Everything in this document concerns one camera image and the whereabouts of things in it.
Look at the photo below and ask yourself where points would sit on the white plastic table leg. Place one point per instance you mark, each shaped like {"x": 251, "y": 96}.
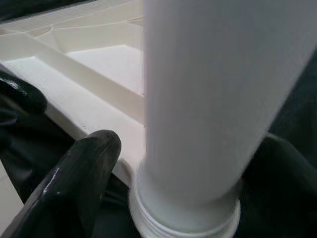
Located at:
{"x": 210, "y": 99}

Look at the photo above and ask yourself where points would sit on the cream plastic children's tabletop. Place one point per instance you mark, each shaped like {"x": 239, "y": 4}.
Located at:
{"x": 74, "y": 99}

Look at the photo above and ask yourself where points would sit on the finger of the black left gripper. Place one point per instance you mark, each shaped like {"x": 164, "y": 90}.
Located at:
{"x": 17, "y": 94}

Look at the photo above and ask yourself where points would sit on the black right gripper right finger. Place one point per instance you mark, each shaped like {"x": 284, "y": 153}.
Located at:
{"x": 284, "y": 188}

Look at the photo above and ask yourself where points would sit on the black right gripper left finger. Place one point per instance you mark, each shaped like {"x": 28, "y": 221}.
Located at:
{"x": 74, "y": 188}

